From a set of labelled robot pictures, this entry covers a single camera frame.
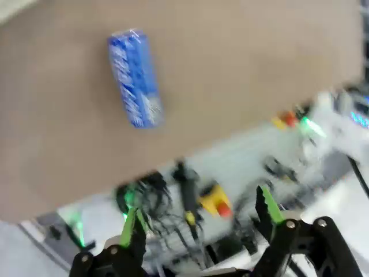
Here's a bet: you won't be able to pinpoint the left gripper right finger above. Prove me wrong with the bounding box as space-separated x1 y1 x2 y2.
253 184 366 277

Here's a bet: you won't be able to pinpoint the blue snack packet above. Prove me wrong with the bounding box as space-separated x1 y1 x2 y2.
107 28 166 130

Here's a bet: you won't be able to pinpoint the black cable tangle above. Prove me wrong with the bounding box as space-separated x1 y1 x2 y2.
114 170 211 260

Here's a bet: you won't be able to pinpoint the black handheld enabling device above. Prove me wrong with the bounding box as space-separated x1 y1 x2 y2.
172 160 202 241

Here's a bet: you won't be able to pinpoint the orange and red buttons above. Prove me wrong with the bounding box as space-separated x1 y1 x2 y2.
271 110 299 130

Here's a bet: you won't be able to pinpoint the yellow emergency stop box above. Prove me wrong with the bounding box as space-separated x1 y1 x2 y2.
198 184 234 219

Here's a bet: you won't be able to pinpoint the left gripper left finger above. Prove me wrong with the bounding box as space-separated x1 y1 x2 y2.
70 206 149 277

